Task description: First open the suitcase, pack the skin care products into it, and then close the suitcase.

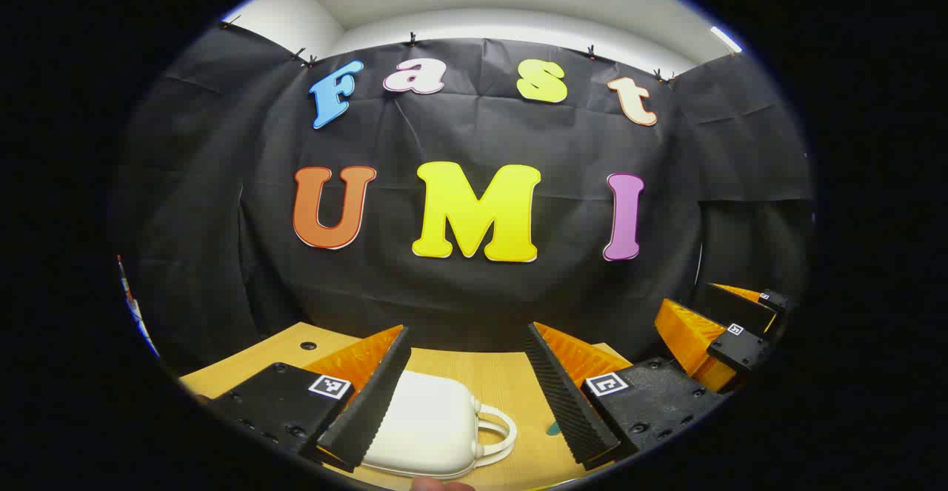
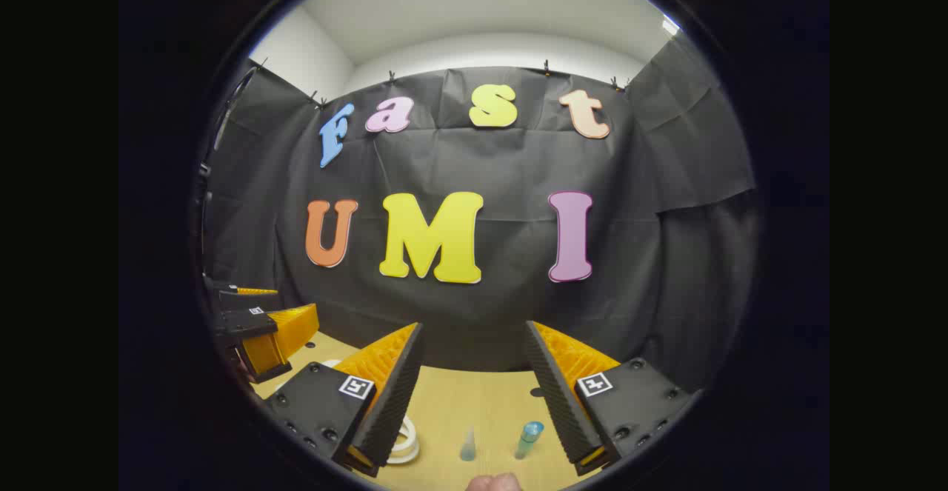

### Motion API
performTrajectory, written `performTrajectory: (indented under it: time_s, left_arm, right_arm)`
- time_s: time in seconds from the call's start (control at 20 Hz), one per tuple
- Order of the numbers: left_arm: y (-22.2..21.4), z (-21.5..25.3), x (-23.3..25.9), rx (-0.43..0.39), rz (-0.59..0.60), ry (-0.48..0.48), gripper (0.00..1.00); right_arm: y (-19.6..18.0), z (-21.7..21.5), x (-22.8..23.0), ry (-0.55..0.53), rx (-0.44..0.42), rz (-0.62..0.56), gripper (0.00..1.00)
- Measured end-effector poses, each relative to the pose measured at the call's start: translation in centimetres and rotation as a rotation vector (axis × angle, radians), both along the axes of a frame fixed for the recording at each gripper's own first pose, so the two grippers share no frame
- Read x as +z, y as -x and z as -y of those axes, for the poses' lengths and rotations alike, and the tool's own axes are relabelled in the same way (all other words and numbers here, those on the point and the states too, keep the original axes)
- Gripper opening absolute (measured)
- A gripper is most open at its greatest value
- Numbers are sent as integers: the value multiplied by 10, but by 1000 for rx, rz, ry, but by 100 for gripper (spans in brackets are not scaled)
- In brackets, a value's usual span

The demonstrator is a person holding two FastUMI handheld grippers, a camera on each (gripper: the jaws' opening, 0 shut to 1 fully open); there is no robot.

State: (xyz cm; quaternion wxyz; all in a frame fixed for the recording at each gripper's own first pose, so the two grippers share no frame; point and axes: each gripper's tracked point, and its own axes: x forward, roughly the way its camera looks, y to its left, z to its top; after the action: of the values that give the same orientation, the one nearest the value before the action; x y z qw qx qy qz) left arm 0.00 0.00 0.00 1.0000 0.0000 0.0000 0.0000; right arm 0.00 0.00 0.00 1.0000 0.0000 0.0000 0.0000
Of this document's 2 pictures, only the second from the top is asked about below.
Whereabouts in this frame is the white blue skincare tube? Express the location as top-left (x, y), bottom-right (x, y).
top-left (515, 421), bottom-right (545, 461)

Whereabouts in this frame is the black backdrop cloth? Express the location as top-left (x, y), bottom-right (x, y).
top-left (201, 32), bottom-right (758, 395)

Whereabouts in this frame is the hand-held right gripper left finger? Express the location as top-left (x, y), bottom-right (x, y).
top-left (263, 321), bottom-right (427, 478)

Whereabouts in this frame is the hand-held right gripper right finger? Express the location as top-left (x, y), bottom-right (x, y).
top-left (524, 319), bottom-right (695, 477)

